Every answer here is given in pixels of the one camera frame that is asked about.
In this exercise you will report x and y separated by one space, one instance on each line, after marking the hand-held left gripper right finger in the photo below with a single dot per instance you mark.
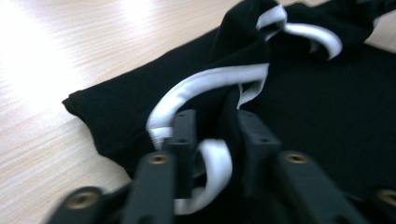
257 149

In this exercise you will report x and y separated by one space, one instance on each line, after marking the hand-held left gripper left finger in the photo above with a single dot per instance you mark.
184 140

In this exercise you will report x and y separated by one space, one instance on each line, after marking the black tank top white trim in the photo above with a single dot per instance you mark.
311 109

